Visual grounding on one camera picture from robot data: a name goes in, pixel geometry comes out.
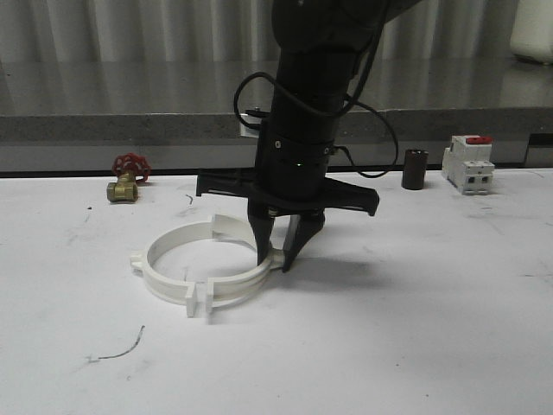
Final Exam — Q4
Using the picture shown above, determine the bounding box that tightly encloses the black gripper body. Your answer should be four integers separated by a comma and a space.
195, 124, 379, 216

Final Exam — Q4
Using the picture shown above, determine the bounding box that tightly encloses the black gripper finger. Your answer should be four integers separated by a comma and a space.
248, 212, 274, 265
283, 210, 325, 272

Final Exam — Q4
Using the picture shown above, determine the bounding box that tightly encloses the white half clamp piece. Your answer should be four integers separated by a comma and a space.
130, 214, 254, 317
205, 248, 284, 316

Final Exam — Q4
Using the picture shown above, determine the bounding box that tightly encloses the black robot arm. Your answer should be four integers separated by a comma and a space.
196, 1, 410, 270

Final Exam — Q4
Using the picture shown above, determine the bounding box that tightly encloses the dark cylindrical pipe coupling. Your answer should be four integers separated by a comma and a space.
401, 149, 429, 190

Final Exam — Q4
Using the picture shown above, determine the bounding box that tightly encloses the brass valve red handwheel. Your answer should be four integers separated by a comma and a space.
106, 153, 151, 203

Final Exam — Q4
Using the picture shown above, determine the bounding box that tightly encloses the grey stone counter shelf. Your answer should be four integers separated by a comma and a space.
1, 58, 552, 175

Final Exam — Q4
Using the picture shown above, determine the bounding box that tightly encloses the white container on counter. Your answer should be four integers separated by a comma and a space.
510, 0, 552, 65

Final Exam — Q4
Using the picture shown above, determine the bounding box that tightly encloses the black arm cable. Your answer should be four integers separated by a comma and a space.
232, 0, 399, 179

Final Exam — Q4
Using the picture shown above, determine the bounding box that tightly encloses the white circuit breaker red switch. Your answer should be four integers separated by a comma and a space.
442, 135, 495, 195

